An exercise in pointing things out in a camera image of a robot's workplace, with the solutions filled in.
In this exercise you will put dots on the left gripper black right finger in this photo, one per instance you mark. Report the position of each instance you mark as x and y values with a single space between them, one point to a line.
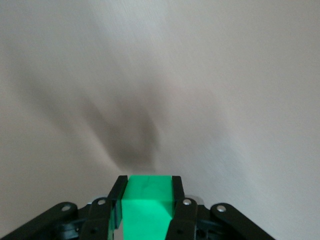
185 220

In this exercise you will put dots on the green cube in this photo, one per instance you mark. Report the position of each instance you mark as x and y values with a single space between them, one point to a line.
142 217

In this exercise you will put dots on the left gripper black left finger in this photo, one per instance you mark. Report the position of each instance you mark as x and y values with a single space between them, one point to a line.
97 220

